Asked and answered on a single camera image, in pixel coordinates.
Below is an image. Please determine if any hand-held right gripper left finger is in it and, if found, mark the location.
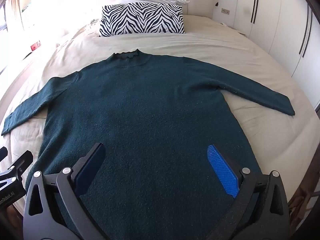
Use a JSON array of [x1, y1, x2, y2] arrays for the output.
[[23, 142, 107, 240]]

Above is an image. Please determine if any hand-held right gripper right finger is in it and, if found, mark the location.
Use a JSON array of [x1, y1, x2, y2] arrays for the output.
[[206, 144, 297, 240]]

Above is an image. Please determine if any dark teal knit sweater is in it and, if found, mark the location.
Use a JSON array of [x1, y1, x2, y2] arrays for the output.
[[1, 49, 296, 240]]

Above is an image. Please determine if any bed with beige sheet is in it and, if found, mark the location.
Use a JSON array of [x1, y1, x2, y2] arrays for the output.
[[0, 14, 320, 214]]

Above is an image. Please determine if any brown curtain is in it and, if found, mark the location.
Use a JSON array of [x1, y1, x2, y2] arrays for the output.
[[4, 0, 20, 25]]

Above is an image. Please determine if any zebra print pillow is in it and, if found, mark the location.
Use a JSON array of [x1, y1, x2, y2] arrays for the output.
[[99, 3, 186, 38]]

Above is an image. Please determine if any white wardrobe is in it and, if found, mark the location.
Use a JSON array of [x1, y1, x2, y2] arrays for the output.
[[212, 0, 320, 110]]

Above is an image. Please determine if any long black wardrobe handle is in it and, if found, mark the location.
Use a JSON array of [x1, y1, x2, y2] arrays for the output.
[[299, 6, 311, 55], [250, 0, 258, 23], [253, 0, 260, 25], [302, 11, 313, 58]]

